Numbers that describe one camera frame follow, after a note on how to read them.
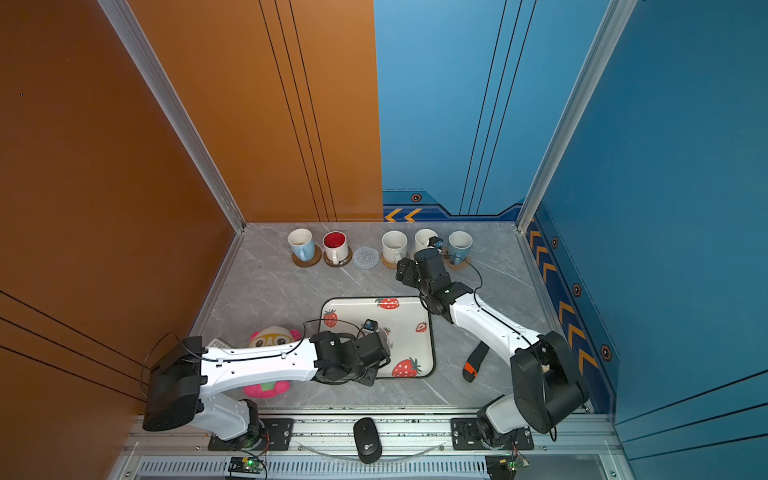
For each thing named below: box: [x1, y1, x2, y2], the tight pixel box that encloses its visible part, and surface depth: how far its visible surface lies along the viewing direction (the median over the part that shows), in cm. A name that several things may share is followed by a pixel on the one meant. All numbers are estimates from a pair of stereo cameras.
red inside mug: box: [322, 230, 349, 265], surface depth 105 cm
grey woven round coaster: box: [352, 246, 380, 269], surface depth 111 cm
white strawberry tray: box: [319, 296, 436, 379], surface depth 96 cm
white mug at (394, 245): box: [382, 230, 408, 265], surface depth 106 cm
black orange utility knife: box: [462, 340, 490, 383], surface depth 86 cm
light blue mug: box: [287, 228, 315, 262], surface depth 104 cm
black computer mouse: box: [353, 417, 383, 464], surface depth 73 cm
